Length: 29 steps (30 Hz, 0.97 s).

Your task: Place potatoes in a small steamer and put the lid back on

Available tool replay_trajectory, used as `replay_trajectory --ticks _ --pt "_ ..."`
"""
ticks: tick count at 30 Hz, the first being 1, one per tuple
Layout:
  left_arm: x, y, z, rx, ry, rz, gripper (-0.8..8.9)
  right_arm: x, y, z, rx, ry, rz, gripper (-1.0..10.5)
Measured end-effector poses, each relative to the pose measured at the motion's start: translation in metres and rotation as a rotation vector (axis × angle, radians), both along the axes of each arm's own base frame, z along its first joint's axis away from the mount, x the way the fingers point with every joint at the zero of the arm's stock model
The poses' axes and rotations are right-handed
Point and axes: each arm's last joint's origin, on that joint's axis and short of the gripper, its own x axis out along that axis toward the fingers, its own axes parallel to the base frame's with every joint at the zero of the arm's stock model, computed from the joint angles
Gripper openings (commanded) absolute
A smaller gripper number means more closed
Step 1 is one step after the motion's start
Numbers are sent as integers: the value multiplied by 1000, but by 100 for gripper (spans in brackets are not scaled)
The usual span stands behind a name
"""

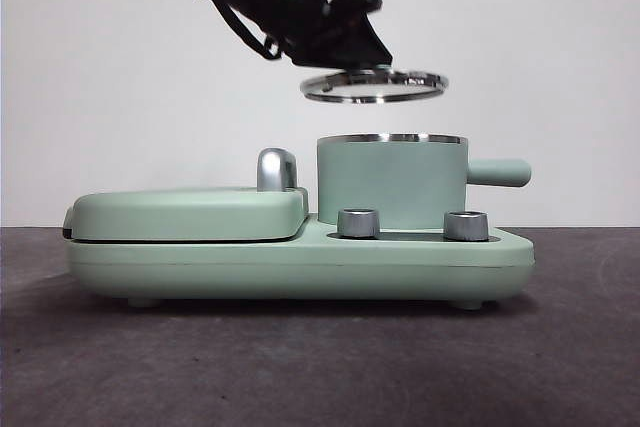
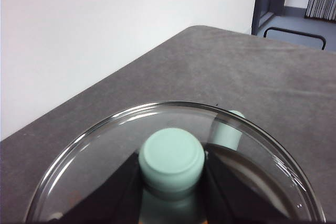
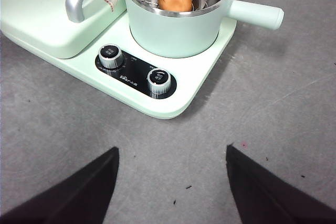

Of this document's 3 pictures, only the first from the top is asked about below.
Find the mint green breakfast maker base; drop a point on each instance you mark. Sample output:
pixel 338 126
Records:
pixel 300 267

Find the silver control knob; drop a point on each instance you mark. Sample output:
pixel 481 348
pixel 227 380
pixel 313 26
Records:
pixel 466 227
pixel 358 224

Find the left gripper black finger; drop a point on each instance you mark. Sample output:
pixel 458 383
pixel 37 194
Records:
pixel 320 61
pixel 362 32

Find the glass pot lid green knob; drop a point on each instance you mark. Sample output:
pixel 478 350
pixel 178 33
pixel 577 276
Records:
pixel 435 81

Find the mint green griddle lid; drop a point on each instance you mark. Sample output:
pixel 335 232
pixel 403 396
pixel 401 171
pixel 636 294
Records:
pixel 185 214

